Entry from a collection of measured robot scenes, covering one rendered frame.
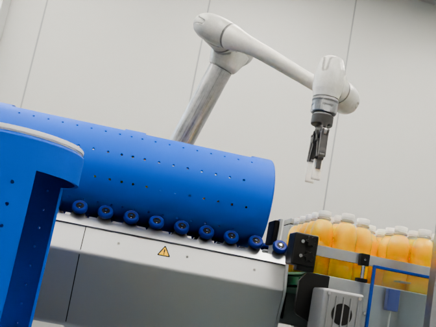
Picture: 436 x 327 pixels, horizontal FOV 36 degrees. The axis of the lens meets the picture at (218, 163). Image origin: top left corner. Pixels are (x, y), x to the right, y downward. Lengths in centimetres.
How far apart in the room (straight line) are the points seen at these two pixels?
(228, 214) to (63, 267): 49
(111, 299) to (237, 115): 323
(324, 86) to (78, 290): 105
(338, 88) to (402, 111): 321
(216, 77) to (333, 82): 61
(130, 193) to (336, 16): 379
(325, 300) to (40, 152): 85
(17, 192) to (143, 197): 69
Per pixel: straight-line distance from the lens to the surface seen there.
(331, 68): 234
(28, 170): 135
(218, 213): 199
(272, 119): 511
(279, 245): 203
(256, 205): 199
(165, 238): 197
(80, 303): 199
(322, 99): 231
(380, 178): 535
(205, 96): 275
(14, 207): 134
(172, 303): 198
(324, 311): 180
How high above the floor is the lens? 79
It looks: 11 degrees up
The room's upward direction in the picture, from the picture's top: 11 degrees clockwise
